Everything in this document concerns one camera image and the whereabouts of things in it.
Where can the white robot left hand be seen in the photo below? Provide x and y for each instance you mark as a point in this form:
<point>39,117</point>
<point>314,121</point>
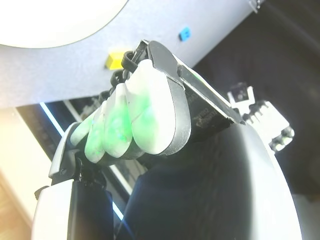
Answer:
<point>155,112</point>

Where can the blue block with two holes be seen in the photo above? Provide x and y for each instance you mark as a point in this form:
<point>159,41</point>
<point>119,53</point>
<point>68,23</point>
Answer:
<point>184,33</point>

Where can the yellow rectangular block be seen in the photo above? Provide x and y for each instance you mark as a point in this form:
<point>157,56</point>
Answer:
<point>113,60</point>

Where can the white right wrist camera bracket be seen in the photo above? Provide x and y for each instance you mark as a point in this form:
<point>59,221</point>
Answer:
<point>241,95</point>

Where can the grey table edge clip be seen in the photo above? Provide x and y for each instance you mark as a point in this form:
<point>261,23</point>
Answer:
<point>255,5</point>

